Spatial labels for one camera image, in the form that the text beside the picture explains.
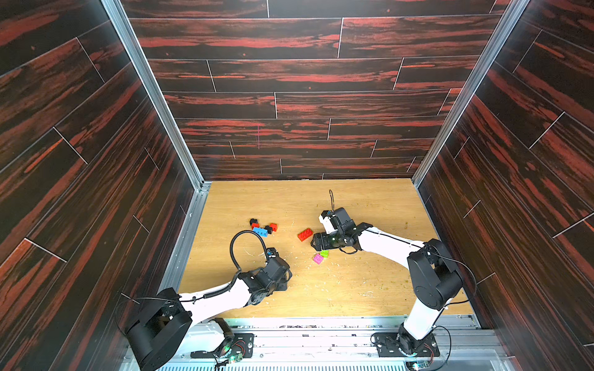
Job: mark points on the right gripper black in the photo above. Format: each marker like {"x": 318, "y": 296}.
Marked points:
{"x": 329, "y": 239}

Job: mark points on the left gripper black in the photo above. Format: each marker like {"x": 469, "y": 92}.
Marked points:
{"x": 284, "y": 284}

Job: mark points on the red long lego brick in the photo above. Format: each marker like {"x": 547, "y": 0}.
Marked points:
{"x": 307, "y": 233}

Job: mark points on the light blue long lego brick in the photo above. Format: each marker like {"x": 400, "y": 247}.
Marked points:
{"x": 260, "y": 231}

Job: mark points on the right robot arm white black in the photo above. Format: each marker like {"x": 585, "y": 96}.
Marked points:
{"x": 435, "y": 276}

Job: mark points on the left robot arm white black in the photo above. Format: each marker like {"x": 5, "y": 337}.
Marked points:
{"x": 160, "y": 329}

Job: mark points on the pink square lego brick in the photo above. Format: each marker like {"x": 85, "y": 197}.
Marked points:
{"x": 318, "y": 259}

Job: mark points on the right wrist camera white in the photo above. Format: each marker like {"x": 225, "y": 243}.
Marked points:
{"x": 325, "y": 220}

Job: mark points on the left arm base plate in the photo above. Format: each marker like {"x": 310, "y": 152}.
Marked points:
{"x": 239, "y": 348}

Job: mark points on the aluminium front rail frame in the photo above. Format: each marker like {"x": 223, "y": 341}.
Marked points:
{"x": 344, "y": 343}

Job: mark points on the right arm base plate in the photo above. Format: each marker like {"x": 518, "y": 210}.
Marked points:
{"x": 396, "y": 344}

